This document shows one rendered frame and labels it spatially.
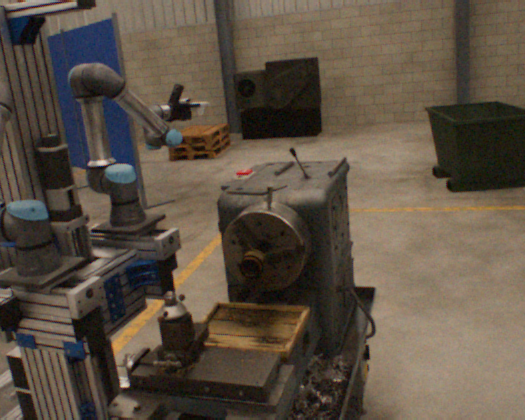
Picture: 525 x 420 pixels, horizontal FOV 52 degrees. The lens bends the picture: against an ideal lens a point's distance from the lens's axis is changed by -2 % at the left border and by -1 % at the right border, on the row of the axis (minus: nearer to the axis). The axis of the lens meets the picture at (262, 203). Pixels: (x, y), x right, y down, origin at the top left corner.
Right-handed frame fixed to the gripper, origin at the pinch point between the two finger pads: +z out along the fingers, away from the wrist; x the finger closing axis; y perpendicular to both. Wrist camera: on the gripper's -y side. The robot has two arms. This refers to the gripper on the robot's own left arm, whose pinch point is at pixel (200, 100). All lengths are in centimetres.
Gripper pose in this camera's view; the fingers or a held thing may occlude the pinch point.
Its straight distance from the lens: 267.0
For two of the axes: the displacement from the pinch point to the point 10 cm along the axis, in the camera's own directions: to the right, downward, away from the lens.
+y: 0.0, 9.3, 3.7
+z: 7.0, -2.6, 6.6
